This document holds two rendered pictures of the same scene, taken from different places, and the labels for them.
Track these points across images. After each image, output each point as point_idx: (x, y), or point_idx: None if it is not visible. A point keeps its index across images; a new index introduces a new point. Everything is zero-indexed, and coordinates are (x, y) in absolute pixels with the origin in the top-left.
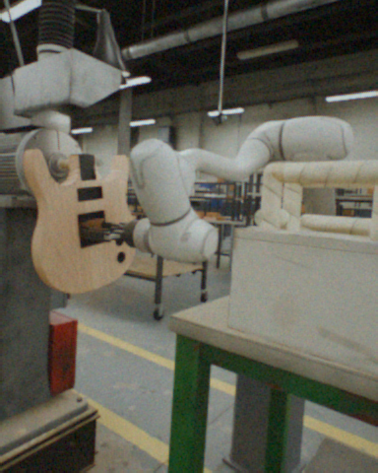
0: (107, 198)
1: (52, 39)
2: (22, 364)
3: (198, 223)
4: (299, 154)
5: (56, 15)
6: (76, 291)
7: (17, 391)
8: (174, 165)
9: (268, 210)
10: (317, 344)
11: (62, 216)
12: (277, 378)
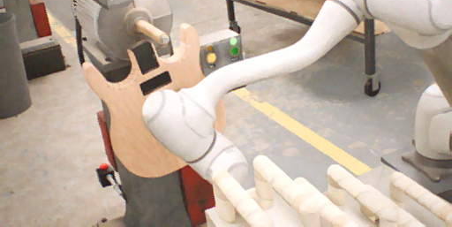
0: (177, 79)
1: None
2: (156, 200)
3: (220, 160)
4: (388, 24)
5: None
6: (161, 174)
7: (157, 223)
8: (178, 121)
9: (218, 208)
10: None
11: (130, 115)
12: None
